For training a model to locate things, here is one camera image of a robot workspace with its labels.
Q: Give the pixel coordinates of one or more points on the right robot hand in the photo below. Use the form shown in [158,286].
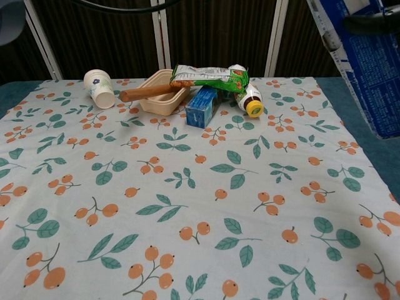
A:
[372,23]

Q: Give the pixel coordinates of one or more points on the blue toothpaste box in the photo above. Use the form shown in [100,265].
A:
[375,78]

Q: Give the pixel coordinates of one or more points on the white bottle yellow cap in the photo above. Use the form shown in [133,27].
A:
[250,97]

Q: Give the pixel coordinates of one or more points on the green snack bag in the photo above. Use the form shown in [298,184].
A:
[203,78]

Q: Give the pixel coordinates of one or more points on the small blue carton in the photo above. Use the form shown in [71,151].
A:
[200,112]

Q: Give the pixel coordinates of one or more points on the beige plastic tray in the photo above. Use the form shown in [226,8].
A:
[159,107]

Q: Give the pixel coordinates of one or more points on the wooden rolling pin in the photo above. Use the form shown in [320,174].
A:
[137,93]

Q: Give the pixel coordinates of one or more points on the white floral paper cup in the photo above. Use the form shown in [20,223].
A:
[98,87]

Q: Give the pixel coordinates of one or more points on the floral fruit print tablecloth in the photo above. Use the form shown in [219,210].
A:
[187,250]

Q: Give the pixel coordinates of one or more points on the black folding screen white frame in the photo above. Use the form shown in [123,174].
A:
[218,31]

